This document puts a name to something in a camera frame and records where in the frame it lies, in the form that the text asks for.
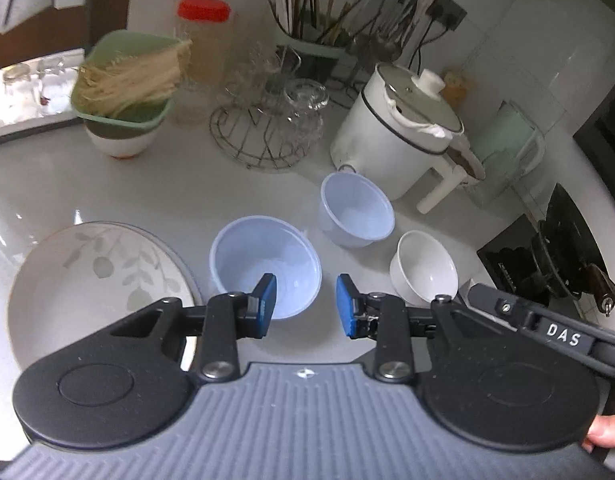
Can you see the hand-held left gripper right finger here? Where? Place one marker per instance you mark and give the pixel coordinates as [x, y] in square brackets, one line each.
[345, 310]

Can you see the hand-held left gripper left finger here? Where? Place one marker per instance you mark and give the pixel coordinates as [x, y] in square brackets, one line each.
[265, 305]

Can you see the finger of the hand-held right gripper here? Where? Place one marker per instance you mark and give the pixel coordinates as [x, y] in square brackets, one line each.
[502, 305]

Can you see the blue plastic bowl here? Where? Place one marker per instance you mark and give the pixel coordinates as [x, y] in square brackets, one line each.
[265, 260]
[357, 212]

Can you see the white ceramic bowl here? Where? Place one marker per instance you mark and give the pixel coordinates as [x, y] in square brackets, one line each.
[426, 270]

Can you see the white plate with flower print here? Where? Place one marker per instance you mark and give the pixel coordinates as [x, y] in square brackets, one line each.
[185, 272]

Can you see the white plate with leaf print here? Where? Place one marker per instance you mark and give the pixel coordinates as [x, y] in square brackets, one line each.
[87, 290]

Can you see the person's right hand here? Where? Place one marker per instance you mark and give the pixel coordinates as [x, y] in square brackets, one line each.
[610, 432]

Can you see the black cooktop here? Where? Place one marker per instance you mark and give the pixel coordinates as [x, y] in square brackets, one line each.
[507, 260]

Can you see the black wok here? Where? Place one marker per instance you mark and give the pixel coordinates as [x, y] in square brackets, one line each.
[570, 240]

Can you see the patterned bowl with brown contents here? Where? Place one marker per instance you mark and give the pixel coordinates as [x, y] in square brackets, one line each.
[468, 160]

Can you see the pale green jug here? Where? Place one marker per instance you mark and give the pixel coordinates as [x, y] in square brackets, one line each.
[507, 150]

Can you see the white electric cooking pot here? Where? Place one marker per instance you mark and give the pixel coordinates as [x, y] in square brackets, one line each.
[387, 150]

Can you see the upturned clear glass cup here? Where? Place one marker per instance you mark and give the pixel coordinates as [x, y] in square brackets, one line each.
[303, 110]

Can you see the white bowl with orange foot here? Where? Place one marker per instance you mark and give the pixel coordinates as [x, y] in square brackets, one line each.
[120, 142]

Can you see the glass pot lid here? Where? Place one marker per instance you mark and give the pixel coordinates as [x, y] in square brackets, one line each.
[417, 100]

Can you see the green plastic basket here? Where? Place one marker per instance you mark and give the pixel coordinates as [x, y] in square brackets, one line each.
[112, 110]

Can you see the green chopstick holder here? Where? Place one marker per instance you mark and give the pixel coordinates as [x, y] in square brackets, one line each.
[312, 55]

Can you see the bundle of dried noodles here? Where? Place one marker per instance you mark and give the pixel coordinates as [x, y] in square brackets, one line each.
[132, 80]

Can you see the clear jar with red lid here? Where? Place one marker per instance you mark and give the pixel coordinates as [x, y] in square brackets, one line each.
[202, 50]

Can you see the black power strip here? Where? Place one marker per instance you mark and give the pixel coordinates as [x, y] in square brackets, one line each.
[450, 10]

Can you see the bundle of chopsticks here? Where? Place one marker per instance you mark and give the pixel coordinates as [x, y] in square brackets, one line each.
[307, 5]

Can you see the row of hanging kitchen utensils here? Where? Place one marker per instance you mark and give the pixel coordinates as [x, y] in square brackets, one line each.
[402, 0]

